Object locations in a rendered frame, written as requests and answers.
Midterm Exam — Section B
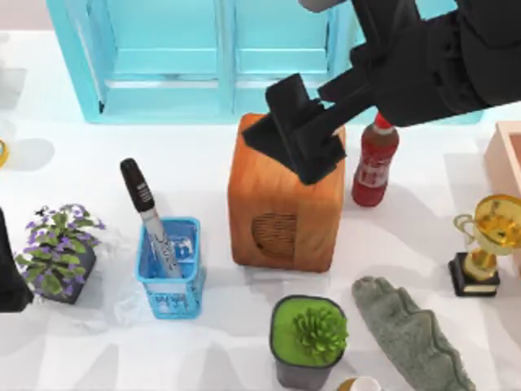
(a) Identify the gold trophy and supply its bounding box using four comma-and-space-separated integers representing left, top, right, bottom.
447, 194, 521, 297

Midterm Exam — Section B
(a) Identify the black marker pen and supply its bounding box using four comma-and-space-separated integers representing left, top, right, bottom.
120, 157, 184, 280

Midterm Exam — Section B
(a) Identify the salmon-coloured box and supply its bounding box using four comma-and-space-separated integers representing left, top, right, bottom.
483, 121, 521, 197

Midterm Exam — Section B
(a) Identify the grey cloth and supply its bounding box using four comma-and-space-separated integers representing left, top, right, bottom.
352, 275, 477, 391

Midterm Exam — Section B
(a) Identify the light blue rack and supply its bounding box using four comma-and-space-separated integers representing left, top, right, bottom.
45, 0, 484, 125

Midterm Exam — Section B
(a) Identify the orange wooden box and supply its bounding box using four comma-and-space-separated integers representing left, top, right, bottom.
227, 112, 348, 273

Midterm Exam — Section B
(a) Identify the white and yellow cup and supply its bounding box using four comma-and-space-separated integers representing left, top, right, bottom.
336, 376, 383, 391

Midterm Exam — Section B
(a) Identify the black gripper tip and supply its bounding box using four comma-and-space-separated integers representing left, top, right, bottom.
0, 207, 35, 314

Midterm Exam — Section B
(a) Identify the green succulent pot plant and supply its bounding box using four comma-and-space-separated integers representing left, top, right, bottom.
269, 295, 350, 390

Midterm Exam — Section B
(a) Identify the purple flower pot plant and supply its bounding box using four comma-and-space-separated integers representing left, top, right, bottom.
14, 203, 107, 305

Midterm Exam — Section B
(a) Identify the red bottle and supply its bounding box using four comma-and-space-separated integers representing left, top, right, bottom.
351, 112, 401, 208

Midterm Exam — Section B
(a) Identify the blue pen basket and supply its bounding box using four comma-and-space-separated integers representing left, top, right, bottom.
135, 216, 204, 320

